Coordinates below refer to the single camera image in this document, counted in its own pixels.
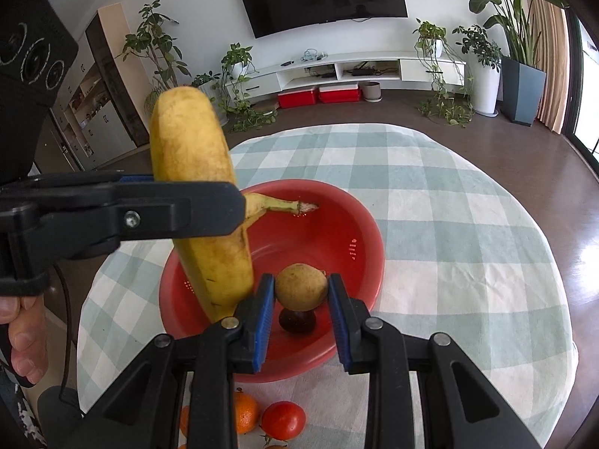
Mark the small plant on console left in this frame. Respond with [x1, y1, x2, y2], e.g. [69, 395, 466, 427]
[218, 43, 277, 132]

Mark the tall plant dark blue pot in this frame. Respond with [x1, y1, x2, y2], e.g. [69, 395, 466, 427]
[468, 0, 569, 126]

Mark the red storage box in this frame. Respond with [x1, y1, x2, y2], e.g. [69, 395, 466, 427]
[318, 83, 361, 104]
[277, 86, 319, 109]

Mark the grey small bin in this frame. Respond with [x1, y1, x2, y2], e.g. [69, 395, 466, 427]
[361, 82, 382, 103]

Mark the mandarin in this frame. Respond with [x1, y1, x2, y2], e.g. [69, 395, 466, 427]
[180, 406, 190, 437]
[234, 388, 261, 435]

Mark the left tree plant blue pot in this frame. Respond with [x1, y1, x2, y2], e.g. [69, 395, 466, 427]
[121, 0, 191, 114]

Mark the beige curtain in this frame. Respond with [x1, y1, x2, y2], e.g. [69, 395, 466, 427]
[530, 0, 569, 135]

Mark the left hand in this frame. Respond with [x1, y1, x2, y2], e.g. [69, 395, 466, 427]
[0, 296, 49, 384]

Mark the banana in bowl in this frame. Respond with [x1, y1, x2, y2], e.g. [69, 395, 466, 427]
[243, 193, 318, 227]

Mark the green white checkered tablecloth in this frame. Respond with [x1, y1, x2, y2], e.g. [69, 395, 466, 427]
[77, 124, 579, 448]

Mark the wooden display cabinet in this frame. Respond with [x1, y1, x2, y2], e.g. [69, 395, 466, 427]
[52, 3, 150, 170]

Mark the large yellow banana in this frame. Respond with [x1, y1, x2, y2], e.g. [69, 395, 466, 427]
[148, 85, 255, 324]

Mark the mandarin upper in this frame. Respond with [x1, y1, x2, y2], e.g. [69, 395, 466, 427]
[234, 388, 261, 435]

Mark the plant in white tall pot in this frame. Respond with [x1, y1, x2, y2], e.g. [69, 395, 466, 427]
[452, 24, 502, 117]

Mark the trailing plant on console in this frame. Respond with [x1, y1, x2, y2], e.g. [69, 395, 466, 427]
[413, 18, 474, 128]

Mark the brown round kiwi fruit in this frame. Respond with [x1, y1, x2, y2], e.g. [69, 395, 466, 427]
[275, 263, 328, 312]

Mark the mandarin middle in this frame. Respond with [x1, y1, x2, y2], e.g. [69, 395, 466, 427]
[180, 406, 190, 437]

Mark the red tomato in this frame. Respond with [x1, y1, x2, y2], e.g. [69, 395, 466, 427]
[260, 401, 307, 441]

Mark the dark fruit in bowl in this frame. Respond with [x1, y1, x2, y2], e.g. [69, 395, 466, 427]
[278, 308, 317, 336]

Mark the white tv console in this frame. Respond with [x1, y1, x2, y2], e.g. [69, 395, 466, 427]
[224, 51, 468, 102]

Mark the red storage box right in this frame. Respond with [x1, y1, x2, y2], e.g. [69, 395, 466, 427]
[318, 83, 361, 104]

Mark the red storage box left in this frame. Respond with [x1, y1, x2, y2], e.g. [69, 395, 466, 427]
[277, 86, 319, 109]

